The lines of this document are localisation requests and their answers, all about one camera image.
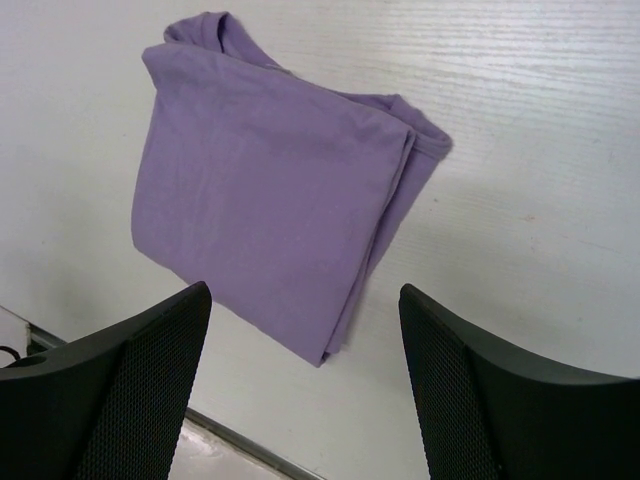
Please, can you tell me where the purple t shirt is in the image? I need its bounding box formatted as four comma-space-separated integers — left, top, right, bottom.
131, 12, 452, 366

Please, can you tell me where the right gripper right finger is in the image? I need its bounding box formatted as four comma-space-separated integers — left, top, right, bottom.
398, 284, 639, 479

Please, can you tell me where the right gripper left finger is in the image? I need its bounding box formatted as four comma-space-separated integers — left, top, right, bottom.
1, 282, 212, 479

